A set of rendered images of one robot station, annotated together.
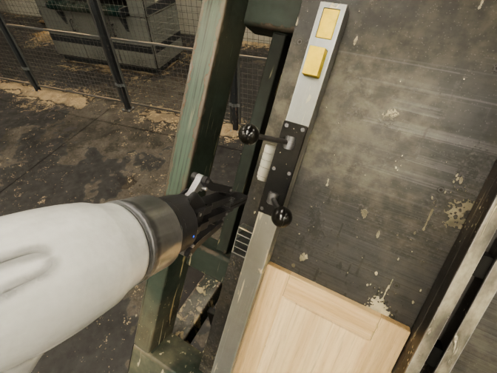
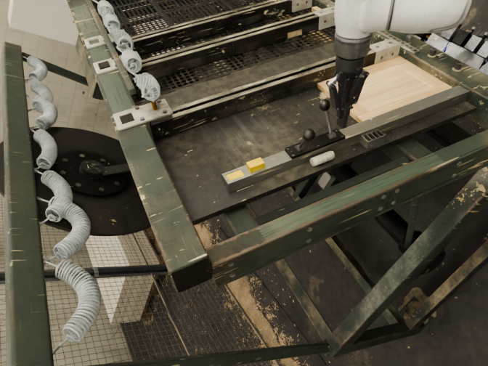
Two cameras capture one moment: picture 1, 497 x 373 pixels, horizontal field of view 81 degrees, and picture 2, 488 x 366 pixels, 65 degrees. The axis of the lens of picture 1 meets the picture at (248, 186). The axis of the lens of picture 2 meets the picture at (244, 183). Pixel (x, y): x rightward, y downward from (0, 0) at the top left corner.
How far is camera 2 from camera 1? 1.08 m
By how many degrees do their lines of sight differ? 61
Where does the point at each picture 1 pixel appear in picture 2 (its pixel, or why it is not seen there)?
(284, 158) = (308, 144)
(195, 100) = (335, 200)
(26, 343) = not seen: outside the picture
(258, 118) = (311, 197)
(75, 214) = (336, 13)
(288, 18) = (245, 217)
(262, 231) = (352, 131)
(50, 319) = not seen: outside the picture
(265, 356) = (407, 96)
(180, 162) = (380, 182)
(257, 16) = not seen: hidden behind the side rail
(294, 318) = (370, 102)
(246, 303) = (394, 112)
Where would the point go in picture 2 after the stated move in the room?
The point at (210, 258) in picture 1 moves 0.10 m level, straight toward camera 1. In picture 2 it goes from (417, 155) to (417, 125)
